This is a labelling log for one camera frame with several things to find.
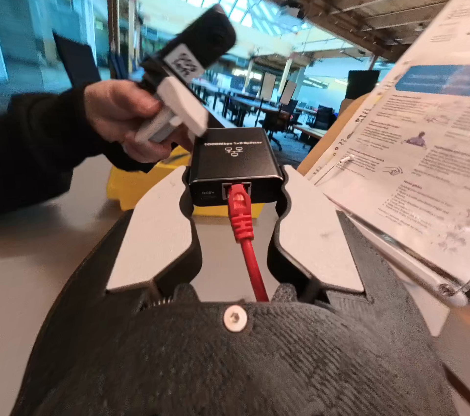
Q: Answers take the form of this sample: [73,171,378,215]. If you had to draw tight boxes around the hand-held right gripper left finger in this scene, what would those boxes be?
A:
[106,165,203,295]

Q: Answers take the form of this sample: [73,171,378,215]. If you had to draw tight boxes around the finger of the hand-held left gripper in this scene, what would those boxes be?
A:
[156,76,210,138]
[135,107,183,144]

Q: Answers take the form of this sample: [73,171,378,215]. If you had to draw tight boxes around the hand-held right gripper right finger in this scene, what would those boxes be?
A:
[267,165,365,295]

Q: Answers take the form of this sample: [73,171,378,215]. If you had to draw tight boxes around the red ethernet cable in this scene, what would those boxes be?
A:
[225,183,271,303]

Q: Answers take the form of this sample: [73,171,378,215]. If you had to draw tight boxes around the black network splitter box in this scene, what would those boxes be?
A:
[188,126,285,207]

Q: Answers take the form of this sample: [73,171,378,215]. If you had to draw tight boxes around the person's left forearm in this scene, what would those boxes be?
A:
[0,85,158,215]

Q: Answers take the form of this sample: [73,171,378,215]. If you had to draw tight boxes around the person's left hand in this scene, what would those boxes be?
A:
[84,79,194,164]

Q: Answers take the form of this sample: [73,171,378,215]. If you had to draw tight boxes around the yellow plastic bin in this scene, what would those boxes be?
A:
[106,146,266,219]

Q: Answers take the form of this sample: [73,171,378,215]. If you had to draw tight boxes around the white board on stand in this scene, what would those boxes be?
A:
[280,79,297,105]
[260,73,277,100]

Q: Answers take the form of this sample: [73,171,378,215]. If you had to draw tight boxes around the black office chair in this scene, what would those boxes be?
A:
[262,99,300,151]

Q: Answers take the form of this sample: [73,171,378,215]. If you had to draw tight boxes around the brown cardboard panel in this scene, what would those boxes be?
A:
[296,92,372,177]

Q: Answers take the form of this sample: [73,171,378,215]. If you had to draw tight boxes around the black monitor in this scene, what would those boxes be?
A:
[52,32,102,89]
[347,70,381,100]

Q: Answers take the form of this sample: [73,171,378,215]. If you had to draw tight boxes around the laminated instruction sheet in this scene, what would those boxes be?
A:
[305,0,470,279]

